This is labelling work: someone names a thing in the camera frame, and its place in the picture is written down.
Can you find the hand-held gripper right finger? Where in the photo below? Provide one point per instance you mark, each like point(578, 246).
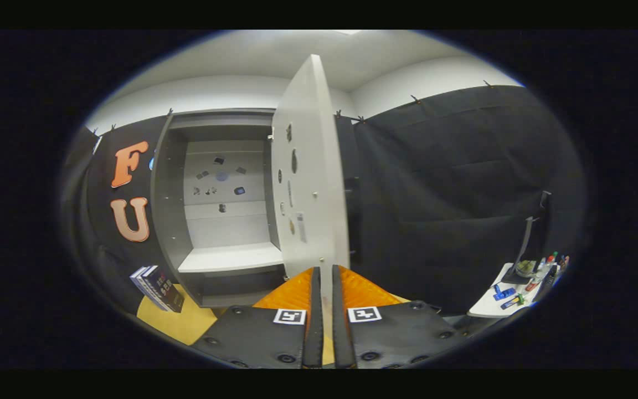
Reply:
point(343, 338)

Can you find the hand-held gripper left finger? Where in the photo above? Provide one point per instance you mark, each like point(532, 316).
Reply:
point(313, 332)

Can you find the white cabinet door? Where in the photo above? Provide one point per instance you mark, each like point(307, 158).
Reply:
point(310, 166)

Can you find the white cabinet shelf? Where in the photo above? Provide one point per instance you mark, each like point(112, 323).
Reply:
point(230, 257)

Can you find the white side table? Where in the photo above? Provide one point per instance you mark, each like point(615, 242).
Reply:
point(485, 307)

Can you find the blue yellow small item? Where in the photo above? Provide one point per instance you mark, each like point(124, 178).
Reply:
point(512, 302)

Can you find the black backdrop cloth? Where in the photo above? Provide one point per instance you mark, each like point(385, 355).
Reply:
point(452, 194)

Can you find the grey cabinet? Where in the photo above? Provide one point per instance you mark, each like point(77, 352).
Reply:
point(169, 210)

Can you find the greenish small object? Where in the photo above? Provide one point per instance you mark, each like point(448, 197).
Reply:
point(526, 268)

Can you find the white red bottle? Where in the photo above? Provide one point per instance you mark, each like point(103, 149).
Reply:
point(538, 277)

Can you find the black desk stand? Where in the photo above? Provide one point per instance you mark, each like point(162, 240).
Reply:
point(525, 244)

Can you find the bunch of coloured pens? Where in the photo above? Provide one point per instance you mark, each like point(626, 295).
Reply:
point(554, 263)

